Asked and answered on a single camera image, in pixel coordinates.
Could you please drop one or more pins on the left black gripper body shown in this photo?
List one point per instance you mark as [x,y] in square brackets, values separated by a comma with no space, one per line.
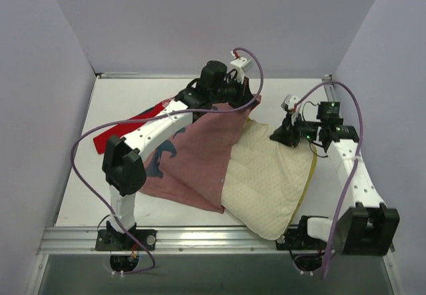
[242,89]

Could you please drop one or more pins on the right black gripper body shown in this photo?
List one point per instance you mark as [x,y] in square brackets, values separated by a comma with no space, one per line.
[289,132]

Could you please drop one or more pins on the cream pillow yellow edge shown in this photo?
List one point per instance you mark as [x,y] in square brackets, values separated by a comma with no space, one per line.
[266,181]

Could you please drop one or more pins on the red pink printed pillowcase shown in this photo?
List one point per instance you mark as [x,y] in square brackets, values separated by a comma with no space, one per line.
[190,167]

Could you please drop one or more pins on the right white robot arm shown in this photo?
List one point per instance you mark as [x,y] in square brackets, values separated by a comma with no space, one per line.
[365,225]

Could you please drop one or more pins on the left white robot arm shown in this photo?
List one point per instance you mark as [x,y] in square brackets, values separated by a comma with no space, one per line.
[123,161]

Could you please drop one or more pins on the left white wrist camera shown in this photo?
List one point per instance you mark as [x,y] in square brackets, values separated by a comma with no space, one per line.
[240,64]

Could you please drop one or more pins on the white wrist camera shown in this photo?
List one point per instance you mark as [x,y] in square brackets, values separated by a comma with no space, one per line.
[240,64]
[290,105]

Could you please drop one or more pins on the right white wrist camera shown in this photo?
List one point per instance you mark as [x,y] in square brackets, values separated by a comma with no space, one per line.
[290,105]

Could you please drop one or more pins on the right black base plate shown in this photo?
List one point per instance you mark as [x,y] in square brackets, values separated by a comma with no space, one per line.
[296,238]

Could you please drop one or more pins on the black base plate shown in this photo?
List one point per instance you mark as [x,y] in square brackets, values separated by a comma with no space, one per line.
[296,238]
[107,242]

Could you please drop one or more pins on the aluminium front rail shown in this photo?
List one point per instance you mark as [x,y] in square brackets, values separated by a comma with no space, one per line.
[170,240]

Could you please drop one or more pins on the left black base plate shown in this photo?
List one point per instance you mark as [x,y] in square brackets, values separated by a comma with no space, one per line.
[107,242]

